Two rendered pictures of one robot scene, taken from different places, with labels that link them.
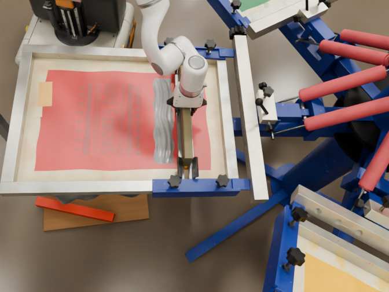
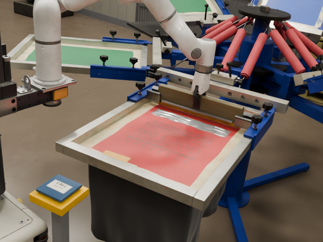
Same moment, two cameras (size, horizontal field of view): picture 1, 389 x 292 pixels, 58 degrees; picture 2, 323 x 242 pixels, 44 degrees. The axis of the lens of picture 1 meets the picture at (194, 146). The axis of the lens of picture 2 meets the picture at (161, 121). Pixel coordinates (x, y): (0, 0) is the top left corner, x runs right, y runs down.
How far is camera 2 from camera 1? 1.45 m
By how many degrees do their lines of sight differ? 48
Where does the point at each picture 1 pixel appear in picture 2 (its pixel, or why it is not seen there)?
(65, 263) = not seen: outside the picture
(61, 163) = (192, 172)
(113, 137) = (188, 144)
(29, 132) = not seen: hidden behind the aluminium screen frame
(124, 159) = (212, 146)
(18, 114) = (129, 166)
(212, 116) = not seen: hidden behind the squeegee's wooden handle
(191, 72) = (213, 43)
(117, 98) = (154, 131)
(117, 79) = (136, 125)
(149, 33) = (185, 29)
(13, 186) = (203, 191)
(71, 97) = (132, 147)
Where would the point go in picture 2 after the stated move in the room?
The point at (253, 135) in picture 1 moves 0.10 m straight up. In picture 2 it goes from (240, 90) to (243, 70)
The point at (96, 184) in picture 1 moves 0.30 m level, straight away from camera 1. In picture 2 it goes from (230, 156) to (148, 145)
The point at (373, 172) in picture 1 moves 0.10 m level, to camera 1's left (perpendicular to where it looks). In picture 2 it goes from (296, 61) to (286, 64)
